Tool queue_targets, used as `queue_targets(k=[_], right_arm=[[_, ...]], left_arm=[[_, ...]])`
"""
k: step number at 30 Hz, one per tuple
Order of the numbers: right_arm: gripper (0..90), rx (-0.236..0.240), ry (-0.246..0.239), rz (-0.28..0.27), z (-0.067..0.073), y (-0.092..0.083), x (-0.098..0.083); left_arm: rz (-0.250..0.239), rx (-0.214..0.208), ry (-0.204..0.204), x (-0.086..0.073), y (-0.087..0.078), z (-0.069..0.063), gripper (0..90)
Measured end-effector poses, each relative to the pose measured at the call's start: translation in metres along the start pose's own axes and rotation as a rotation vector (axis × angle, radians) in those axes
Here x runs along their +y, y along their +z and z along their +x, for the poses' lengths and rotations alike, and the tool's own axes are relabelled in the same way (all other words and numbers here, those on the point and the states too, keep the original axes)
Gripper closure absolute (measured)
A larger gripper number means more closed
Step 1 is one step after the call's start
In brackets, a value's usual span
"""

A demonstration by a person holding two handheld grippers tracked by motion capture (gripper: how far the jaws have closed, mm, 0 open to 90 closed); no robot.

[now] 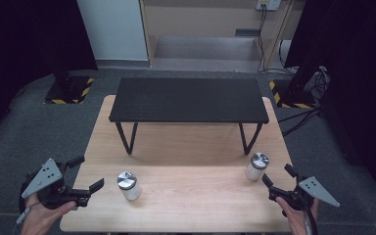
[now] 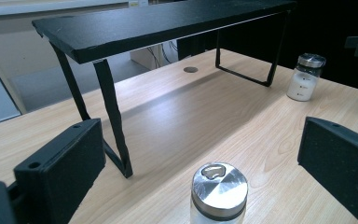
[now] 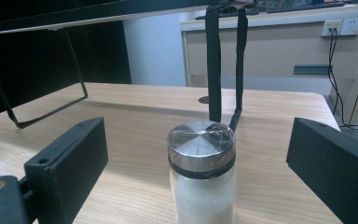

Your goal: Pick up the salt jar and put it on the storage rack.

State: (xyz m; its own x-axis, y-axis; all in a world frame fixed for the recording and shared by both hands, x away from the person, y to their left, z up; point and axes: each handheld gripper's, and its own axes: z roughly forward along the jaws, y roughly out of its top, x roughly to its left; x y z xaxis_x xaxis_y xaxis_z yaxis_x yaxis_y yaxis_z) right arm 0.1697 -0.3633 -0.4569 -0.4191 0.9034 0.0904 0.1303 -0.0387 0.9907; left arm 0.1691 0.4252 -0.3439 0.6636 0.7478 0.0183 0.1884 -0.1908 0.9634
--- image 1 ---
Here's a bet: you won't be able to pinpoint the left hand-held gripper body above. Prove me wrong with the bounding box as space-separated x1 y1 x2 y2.
19 158 91 211

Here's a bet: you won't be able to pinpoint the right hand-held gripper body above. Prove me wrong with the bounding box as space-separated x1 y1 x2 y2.
268 176 341 212

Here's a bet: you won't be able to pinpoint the white jar with metal lid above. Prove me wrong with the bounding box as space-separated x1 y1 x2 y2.
117 170 143 202
244 151 271 182

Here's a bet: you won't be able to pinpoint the black shelf with metal legs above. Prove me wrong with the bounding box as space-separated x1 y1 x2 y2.
108 76 270 157

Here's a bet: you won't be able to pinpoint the person's right hand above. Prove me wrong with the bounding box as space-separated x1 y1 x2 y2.
275 196 320 235

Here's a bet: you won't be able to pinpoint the person's left hand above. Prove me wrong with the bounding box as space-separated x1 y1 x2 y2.
20 194 78 235

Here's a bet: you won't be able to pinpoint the black curtain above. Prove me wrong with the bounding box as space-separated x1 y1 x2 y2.
0 0 99 150
285 0 376 208

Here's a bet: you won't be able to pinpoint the white panel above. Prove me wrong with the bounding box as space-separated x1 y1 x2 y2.
75 0 150 63

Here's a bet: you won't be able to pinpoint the dark slot plate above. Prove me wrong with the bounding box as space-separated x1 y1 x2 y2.
234 28 261 37

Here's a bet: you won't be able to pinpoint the white power outlet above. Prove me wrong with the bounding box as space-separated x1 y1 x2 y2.
256 0 282 11

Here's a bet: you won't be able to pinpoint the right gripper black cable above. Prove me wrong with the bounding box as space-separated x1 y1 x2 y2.
303 205 319 235

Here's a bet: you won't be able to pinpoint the left gripper grey cable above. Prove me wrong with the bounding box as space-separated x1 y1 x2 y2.
15 201 43 235

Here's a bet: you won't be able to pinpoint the black outlet cables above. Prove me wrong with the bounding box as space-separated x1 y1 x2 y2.
256 4 299 75

